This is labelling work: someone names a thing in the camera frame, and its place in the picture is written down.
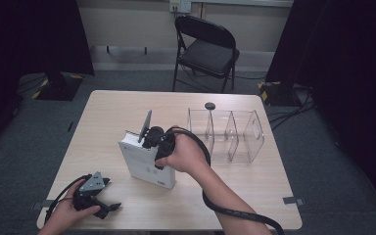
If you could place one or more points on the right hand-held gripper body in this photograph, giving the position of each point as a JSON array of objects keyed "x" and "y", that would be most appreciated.
[{"x": 163, "y": 140}]

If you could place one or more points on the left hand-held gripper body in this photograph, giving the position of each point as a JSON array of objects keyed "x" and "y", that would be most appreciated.
[{"x": 91, "y": 187}]

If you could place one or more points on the white book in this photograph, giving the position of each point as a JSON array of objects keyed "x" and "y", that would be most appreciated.
[{"x": 147, "y": 163}]

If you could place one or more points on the clear acrylic book rack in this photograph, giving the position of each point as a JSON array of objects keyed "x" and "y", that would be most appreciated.
[{"x": 238, "y": 140}]

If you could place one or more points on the person's right hand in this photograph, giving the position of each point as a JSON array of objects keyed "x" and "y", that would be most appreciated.
[{"x": 186, "y": 153}]

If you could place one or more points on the person's left hand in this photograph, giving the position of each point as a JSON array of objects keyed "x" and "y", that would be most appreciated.
[{"x": 67, "y": 212}]

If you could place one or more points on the small black round disc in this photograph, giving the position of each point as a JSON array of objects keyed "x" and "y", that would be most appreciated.
[{"x": 210, "y": 105}]

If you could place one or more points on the small black floor strip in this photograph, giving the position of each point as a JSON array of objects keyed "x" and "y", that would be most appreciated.
[{"x": 70, "y": 126}]

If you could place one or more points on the black folding chair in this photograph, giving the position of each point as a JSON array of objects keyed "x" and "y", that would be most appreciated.
[{"x": 209, "y": 55}]

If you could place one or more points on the black stand base striped tape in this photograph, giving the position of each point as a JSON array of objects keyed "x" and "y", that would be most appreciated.
[
  {"x": 275, "y": 94},
  {"x": 58, "y": 89}
]

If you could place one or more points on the dark curtain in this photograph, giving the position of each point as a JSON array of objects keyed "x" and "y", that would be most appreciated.
[
  {"x": 346, "y": 65},
  {"x": 23, "y": 42}
]

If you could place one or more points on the white wall socket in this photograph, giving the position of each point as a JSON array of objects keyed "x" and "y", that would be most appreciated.
[{"x": 180, "y": 6}]

